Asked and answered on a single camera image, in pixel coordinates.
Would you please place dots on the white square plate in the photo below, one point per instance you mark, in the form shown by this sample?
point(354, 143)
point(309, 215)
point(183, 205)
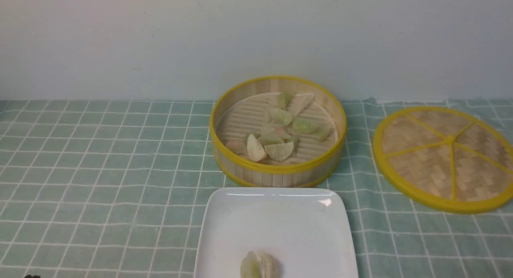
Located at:
point(306, 229)

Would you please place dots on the green white dumpling on plate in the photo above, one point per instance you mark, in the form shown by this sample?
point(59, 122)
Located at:
point(260, 264)

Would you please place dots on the pale green dumpling middle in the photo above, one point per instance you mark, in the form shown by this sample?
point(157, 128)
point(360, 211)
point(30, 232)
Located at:
point(270, 139)

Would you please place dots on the pale green dumpling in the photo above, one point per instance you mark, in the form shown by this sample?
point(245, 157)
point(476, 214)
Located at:
point(280, 116)
point(270, 139)

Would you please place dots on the white dumpling front left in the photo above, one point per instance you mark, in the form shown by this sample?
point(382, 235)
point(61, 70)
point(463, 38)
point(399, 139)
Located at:
point(255, 150)

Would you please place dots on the pink dumpling left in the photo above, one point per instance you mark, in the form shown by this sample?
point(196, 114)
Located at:
point(237, 146)

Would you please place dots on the pale green dumpling centre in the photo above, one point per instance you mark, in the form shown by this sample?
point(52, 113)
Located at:
point(280, 116)

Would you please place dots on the white dumpling front centre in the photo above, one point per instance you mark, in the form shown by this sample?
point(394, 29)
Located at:
point(280, 151)

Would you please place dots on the yellow rimmed bamboo steamer basket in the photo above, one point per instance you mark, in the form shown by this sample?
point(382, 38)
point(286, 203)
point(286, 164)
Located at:
point(243, 110)

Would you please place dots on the green dumpling top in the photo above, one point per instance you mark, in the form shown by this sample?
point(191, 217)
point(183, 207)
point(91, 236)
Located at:
point(284, 99)

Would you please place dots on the white dumpling top right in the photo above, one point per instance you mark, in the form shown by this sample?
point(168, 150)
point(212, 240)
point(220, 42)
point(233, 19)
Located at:
point(300, 102)

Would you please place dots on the green checkered tablecloth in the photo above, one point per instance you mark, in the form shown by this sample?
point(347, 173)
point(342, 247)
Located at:
point(118, 189)

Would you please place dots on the yellow rimmed woven steamer lid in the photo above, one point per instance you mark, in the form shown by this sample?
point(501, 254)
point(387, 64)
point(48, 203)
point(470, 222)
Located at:
point(445, 159)

